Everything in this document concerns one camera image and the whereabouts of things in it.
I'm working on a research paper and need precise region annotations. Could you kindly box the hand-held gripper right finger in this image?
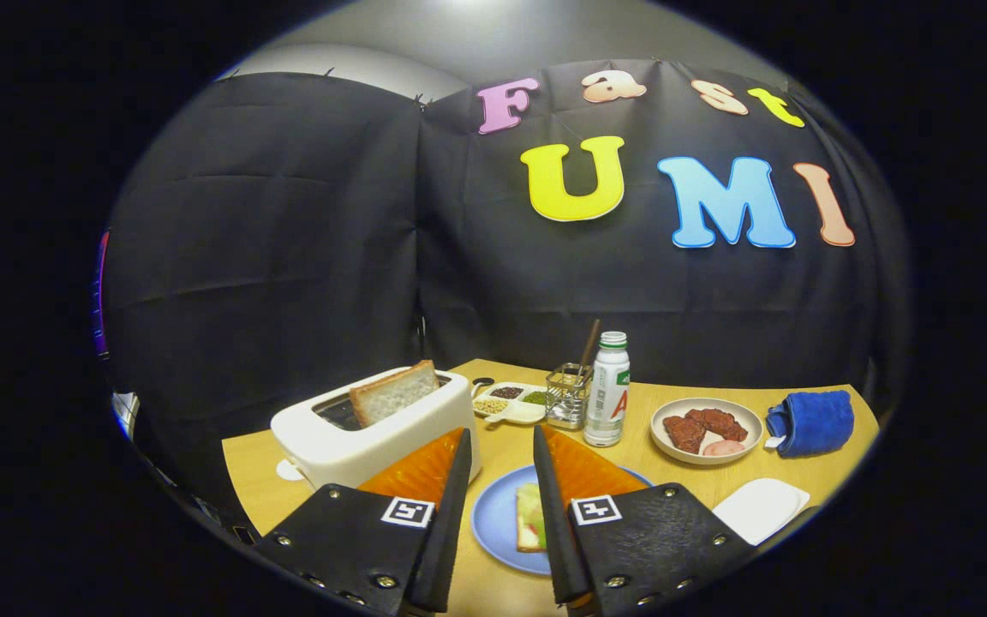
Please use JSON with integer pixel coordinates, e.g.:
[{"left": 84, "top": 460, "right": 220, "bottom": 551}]
[{"left": 532, "top": 424, "right": 757, "bottom": 617}]

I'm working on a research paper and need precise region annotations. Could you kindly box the toasted bread slice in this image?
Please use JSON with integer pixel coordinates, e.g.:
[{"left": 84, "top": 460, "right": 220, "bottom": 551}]
[{"left": 349, "top": 359, "right": 440, "bottom": 428}]

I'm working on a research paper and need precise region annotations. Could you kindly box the beige round plate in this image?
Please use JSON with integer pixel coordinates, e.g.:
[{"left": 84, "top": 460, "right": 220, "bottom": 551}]
[{"left": 650, "top": 398, "right": 764, "bottom": 466}]

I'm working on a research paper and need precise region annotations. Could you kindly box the black backdrop cloth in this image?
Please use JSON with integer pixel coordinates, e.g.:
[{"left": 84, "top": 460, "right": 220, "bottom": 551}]
[{"left": 98, "top": 58, "right": 910, "bottom": 515}]

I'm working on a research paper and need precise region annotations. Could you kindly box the white toaster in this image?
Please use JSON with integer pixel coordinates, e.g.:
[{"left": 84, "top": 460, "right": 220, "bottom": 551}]
[{"left": 271, "top": 367, "right": 483, "bottom": 491}]

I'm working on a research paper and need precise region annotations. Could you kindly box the white divided condiment dish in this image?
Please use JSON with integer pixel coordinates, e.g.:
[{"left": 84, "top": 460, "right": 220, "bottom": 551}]
[{"left": 471, "top": 381, "right": 548, "bottom": 426}]

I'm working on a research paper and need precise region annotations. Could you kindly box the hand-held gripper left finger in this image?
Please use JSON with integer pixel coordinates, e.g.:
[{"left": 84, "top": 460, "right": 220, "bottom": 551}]
[{"left": 254, "top": 426, "right": 474, "bottom": 617}]

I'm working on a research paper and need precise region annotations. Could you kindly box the blue folded towel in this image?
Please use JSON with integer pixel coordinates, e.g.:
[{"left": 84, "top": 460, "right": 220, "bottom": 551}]
[{"left": 765, "top": 390, "right": 855, "bottom": 458}]

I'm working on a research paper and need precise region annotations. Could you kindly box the white green-capped drink bottle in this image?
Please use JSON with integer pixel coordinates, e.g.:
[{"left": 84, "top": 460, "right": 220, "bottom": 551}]
[{"left": 583, "top": 332, "right": 631, "bottom": 448}]

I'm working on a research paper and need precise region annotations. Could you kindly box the clear glass utensil holder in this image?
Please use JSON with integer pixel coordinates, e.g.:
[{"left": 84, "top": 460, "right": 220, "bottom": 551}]
[{"left": 545, "top": 363, "right": 595, "bottom": 430}]

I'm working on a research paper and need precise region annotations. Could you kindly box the blue round plate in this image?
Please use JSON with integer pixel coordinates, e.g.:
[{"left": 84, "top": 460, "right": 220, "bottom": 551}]
[{"left": 470, "top": 464, "right": 657, "bottom": 576}]

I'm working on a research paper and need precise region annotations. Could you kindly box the brown wooden chopstick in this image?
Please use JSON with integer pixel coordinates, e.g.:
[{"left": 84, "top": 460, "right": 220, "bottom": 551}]
[{"left": 577, "top": 319, "right": 601, "bottom": 382}]

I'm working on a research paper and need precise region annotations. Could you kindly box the open sandwich with lettuce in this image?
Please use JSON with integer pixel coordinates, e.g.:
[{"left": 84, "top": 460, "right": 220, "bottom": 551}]
[{"left": 515, "top": 482, "right": 547, "bottom": 553}]

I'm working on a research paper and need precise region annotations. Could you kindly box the dark red meat piece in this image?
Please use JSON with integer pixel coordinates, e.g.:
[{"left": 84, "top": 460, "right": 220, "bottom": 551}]
[
  {"left": 687, "top": 408, "right": 749, "bottom": 443},
  {"left": 663, "top": 416, "right": 706, "bottom": 454}
]

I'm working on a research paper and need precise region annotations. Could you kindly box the white square plate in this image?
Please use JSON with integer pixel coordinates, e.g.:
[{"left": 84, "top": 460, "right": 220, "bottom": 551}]
[{"left": 712, "top": 478, "right": 811, "bottom": 547}]

